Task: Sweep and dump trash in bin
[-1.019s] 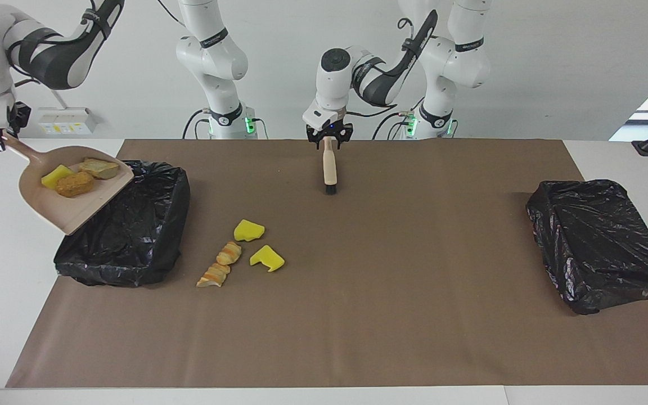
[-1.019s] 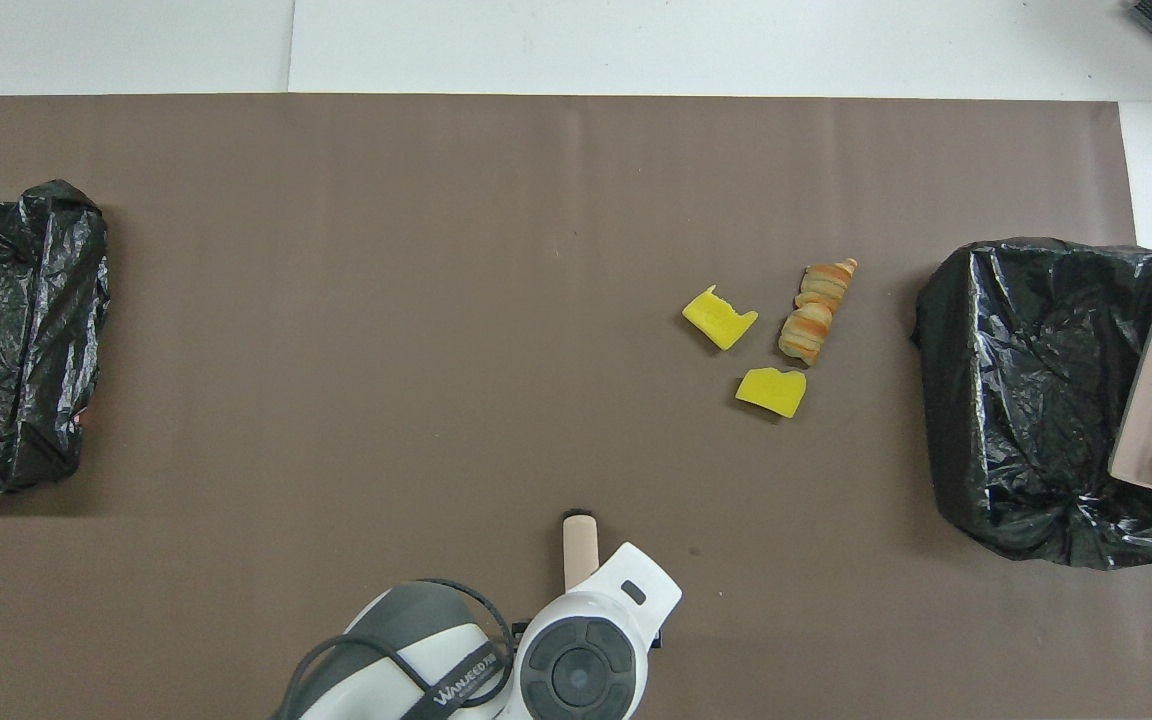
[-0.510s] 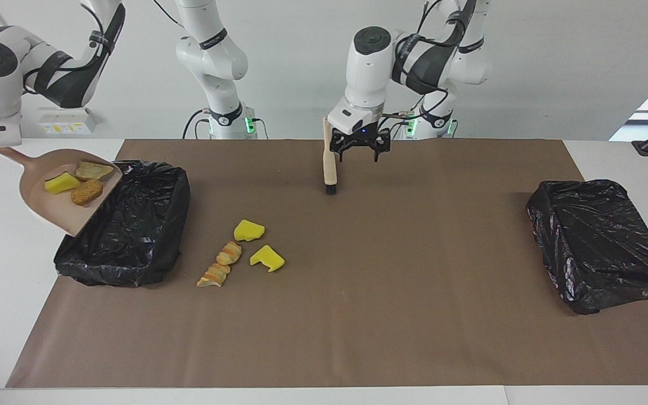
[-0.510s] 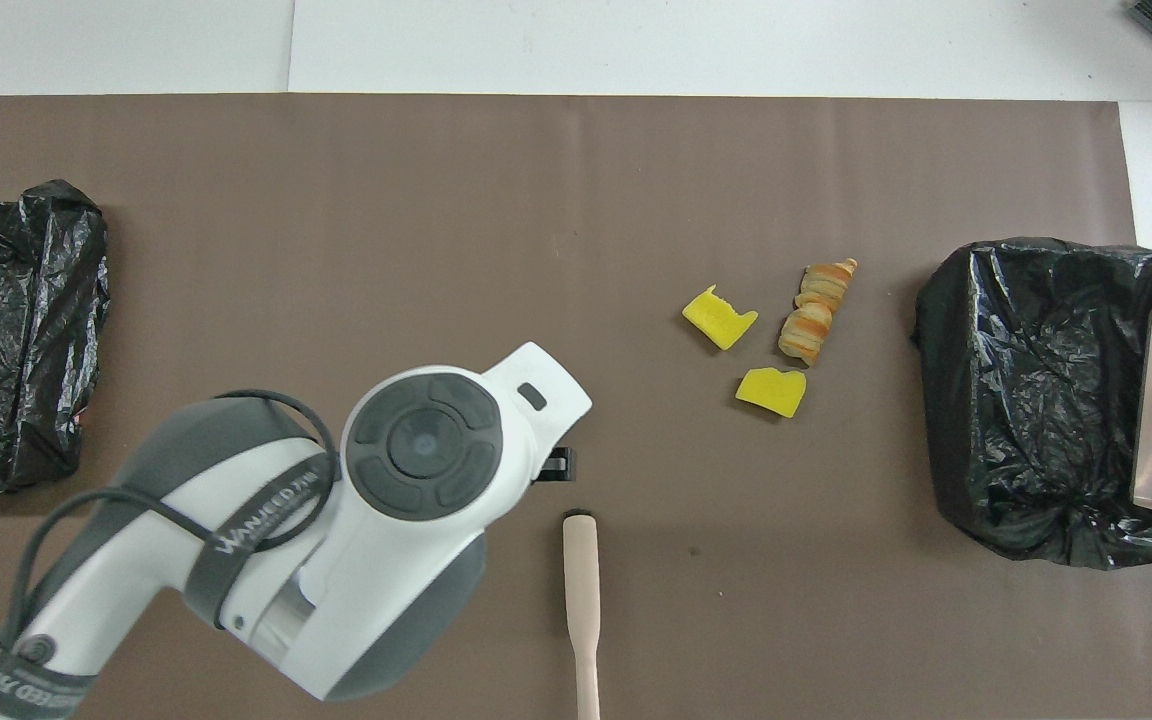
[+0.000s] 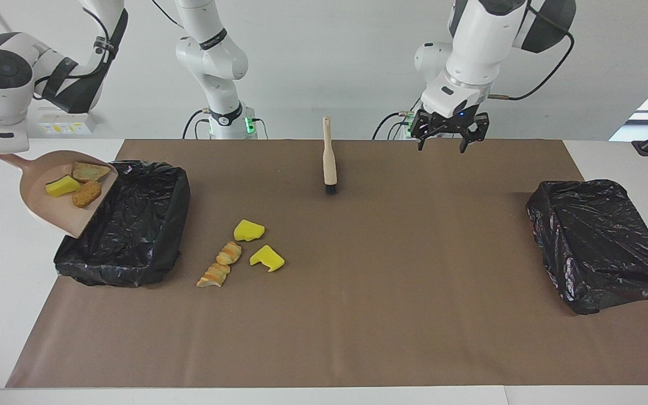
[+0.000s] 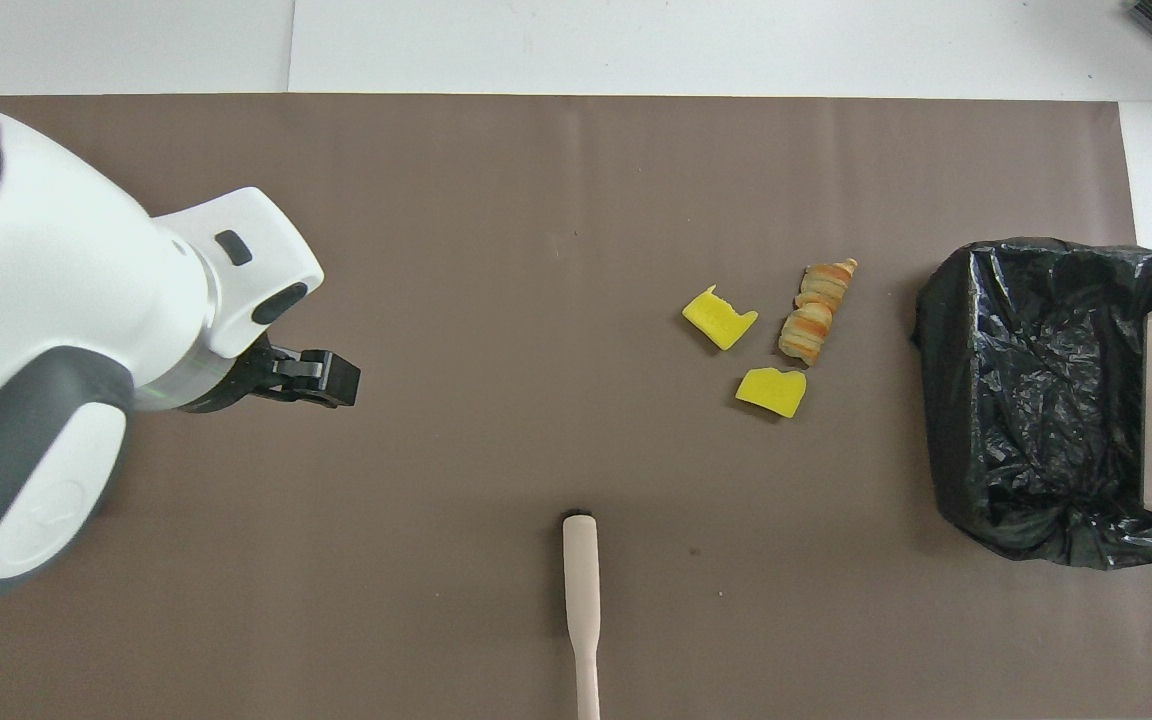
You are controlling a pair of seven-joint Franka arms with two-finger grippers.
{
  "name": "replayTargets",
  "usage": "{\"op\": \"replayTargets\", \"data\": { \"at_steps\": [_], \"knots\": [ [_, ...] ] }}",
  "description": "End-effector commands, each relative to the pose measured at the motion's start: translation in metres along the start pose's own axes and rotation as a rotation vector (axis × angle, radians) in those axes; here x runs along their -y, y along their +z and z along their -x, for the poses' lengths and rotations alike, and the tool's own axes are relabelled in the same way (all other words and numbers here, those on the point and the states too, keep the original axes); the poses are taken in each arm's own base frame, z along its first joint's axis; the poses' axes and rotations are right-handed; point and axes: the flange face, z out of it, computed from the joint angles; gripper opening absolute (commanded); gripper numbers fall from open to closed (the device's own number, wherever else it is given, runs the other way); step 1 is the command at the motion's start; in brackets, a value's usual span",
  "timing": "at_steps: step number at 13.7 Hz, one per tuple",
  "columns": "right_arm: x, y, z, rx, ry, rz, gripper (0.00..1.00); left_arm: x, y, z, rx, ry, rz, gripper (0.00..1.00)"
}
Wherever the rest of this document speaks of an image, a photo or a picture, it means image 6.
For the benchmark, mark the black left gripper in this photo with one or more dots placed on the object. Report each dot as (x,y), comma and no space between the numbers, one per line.
(226,385)

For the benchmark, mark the beige brush black bristles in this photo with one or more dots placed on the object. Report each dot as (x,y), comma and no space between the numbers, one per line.
(581,570)

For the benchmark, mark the notched yellow sponge piece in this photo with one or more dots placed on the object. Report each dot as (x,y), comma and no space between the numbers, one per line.
(721,318)

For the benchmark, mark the yellow sponge chunk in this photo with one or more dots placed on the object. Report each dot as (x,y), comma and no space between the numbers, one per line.
(771,392)

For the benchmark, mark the striped croissant piece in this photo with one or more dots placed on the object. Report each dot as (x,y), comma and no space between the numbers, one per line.
(806,335)
(826,283)

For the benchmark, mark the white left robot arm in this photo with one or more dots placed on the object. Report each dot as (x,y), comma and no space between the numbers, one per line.
(56,300)

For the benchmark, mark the black bag lined bin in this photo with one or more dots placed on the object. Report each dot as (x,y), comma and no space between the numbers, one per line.
(1046,400)

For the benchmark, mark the brown table mat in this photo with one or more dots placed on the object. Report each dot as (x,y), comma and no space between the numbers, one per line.
(536,250)

